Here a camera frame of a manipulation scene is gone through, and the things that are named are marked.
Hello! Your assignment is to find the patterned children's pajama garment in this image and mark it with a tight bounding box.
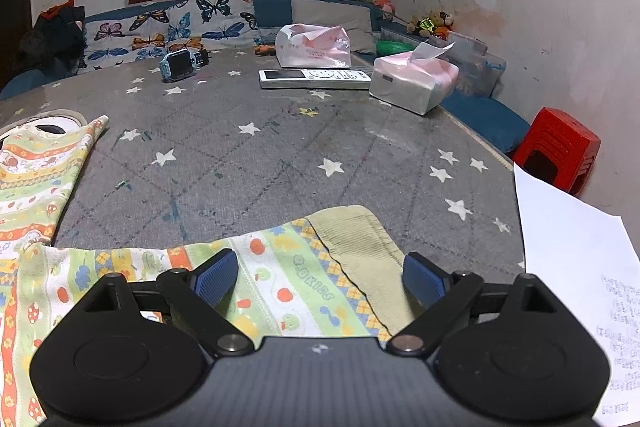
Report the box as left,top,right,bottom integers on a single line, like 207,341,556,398
0,114,407,427

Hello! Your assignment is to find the pink tissue pack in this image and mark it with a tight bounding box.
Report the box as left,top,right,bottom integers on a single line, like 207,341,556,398
369,42,460,115

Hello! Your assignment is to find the pink white plastic bag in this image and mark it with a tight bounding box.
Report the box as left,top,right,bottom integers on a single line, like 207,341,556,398
275,23,353,68

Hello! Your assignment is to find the clear plastic storage box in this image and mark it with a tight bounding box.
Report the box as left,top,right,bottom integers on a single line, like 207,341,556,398
425,31,507,100

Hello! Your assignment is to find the grey star print tablecloth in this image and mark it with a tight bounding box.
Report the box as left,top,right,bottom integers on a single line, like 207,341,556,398
0,47,527,280

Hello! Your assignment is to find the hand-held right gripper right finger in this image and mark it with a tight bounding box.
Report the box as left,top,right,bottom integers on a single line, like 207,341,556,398
386,252,566,356

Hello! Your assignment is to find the butterfly print pillow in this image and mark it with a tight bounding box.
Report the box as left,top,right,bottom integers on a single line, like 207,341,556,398
82,0,262,70

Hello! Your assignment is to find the blue children's smartwatch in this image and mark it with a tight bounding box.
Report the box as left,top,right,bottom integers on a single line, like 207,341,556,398
159,49,210,84

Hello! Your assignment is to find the red plastic stool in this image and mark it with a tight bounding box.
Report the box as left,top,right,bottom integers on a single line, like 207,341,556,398
511,107,602,198

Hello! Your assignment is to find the white remote control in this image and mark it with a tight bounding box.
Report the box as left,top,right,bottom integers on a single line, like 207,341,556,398
258,68,375,90

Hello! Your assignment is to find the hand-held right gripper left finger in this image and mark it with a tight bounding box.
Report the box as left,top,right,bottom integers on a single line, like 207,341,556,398
78,249,256,358

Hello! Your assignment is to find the white paper sheet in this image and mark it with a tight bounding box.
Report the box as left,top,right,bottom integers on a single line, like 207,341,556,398
513,162,640,427

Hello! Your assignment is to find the green plastic bag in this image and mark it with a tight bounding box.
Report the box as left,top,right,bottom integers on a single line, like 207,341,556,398
376,39,416,56

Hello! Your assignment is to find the plush toy with yellow vest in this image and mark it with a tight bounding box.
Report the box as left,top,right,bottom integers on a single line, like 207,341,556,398
406,9,456,38

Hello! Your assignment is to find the grey pillow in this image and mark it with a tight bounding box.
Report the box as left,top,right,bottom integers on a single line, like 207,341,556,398
291,0,377,54

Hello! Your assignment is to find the dark clothes pile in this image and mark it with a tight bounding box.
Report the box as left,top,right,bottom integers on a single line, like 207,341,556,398
12,0,88,80

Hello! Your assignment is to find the blue sofa cushion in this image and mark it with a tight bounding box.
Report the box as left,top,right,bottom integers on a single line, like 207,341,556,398
440,92,531,155

